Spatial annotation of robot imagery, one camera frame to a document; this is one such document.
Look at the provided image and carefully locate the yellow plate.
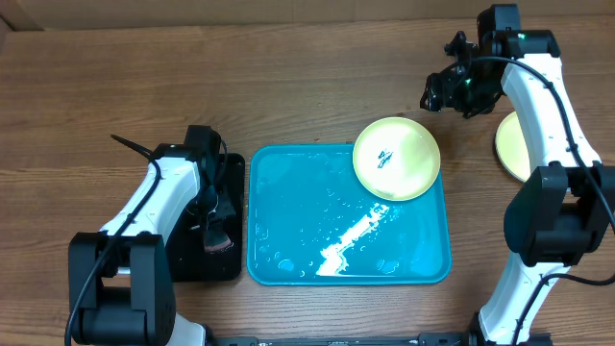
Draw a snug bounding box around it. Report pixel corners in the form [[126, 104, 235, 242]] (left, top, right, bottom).
[[495, 111, 530, 182], [353, 116, 441, 201]]

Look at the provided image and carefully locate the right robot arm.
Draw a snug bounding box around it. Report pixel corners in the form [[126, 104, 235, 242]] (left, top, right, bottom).
[[420, 31, 614, 345]]

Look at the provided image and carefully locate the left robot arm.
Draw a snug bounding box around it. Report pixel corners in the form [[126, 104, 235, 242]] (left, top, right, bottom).
[[63, 141, 245, 345]]

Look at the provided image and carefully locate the black water tray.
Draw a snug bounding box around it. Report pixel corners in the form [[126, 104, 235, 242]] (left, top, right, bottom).
[[165, 153, 245, 282]]

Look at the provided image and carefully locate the teal plastic tray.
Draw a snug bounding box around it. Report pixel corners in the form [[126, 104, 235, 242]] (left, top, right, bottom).
[[247, 144, 453, 286]]

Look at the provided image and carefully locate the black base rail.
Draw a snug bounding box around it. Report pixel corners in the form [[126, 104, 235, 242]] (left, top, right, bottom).
[[208, 332, 494, 346]]

